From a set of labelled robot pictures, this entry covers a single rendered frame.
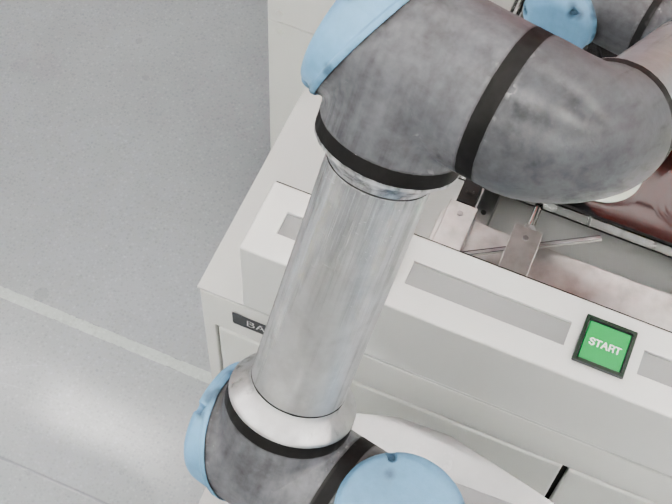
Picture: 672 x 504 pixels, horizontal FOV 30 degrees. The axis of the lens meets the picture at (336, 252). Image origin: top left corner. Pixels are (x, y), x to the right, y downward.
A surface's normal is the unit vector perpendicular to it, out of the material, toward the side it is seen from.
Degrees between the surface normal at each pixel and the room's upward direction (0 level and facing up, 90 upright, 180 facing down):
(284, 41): 90
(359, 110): 64
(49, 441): 0
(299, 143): 0
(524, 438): 90
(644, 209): 0
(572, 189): 89
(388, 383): 90
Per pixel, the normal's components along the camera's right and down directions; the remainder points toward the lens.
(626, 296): 0.04, -0.48
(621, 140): 0.55, 0.27
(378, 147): -0.31, 0.51
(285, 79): -0.40, 0.80
